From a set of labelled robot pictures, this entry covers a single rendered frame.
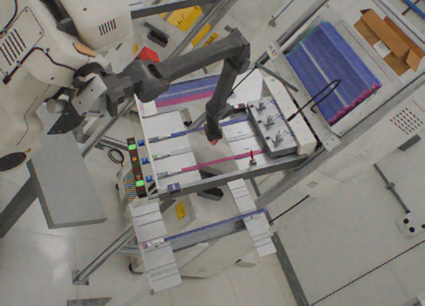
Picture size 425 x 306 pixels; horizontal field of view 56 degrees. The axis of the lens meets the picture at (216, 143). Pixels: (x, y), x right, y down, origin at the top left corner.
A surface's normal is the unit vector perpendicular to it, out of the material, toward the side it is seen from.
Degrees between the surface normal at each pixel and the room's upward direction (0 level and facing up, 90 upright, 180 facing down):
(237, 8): 90
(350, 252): 90
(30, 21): 82
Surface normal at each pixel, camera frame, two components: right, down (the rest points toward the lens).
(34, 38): -0.39, -0.01
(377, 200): -0.70, -0.29
